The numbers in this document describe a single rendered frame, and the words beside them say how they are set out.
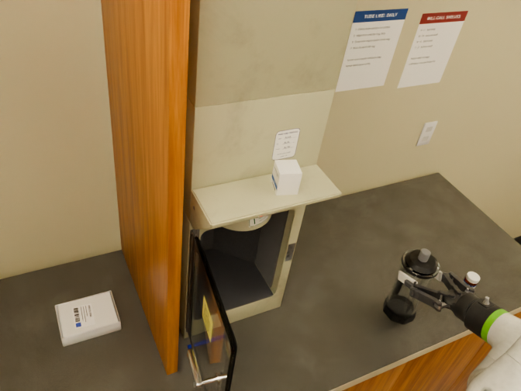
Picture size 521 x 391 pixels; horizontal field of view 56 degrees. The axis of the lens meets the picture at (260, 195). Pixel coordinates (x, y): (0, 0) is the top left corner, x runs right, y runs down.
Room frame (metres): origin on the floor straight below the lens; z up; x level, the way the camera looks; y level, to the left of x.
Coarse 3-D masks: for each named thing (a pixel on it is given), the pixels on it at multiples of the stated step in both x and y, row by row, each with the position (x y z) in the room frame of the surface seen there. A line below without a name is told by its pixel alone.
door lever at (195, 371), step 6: (192, 354) 0.59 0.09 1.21; (192, 360) 0.57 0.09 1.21; (192, 366) 0.56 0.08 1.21; (192, 372) 0.55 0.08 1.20; (198, 372) 0.55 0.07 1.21; (198, 378) 0.53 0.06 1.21; (210, 378) 0.54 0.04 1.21; (216, 378) 0.54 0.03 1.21; (198, 384) 0.52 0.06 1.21; (204, 384) 0.53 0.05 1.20
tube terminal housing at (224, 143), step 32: (288, 96) 0.90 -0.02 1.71; (320, 96) 0.94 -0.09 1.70; (192, 128) 0.80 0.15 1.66; (224, 128) 0.83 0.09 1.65; (256, 128) 0.86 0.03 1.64; (288, 128) 0.91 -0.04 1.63; (320, 128) 0.95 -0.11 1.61; (192, 160) 0.79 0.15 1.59; (224, 160) 0.83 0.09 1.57; (256, 160) 0.87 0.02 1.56; (288, 224) 0.97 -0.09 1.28
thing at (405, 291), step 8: (408, 272) 0.96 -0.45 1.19; (416, 272) 0.95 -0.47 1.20; (416, 280) 0.95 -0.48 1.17; (424, 280) 0.95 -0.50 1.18; (392, 288) 1.00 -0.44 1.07; (400, 288) 0.97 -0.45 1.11; (408, 288) 0.96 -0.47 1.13; (392, 296) 0.98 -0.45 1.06; (400, 296) 0.96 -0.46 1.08; (408, 296) 0.95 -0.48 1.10; (392, 304) 0.97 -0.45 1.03; (400, 304) 0.95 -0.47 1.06; (408, 304) 0.95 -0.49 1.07; (416, 304) 0.96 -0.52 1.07; (392, 312) 0.96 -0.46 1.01; (400, 312) 0.95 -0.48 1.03; (408, 312) 0.95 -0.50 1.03
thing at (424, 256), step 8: (424, 248) 1.01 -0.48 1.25; (408, 256) 1.01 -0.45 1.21; (416, 256) 1.01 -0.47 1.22; (424, 256) 0.99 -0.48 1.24; (432, 256) 1.02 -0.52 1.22; (408, 264) 0.98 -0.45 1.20; (416, 264) 0.97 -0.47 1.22; (424, 264) 0.98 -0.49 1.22; (432, 264) 0.98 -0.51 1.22; (424, 272) 0.95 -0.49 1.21; (432, 272) 0.96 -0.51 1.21
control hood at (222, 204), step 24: (312, 168) 0.94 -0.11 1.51; (192, 192) 0.78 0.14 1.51; (216, 192) 0.79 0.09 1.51; (240, 192) 0.81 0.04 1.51; (264, 192) 0.82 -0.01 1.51; (312, 192) 0.85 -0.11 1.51; (336, 192) 0.86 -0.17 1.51; (192, 216) 0.78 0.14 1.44; (216, 216) 0.72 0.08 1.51; (240, 216) 0.73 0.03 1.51
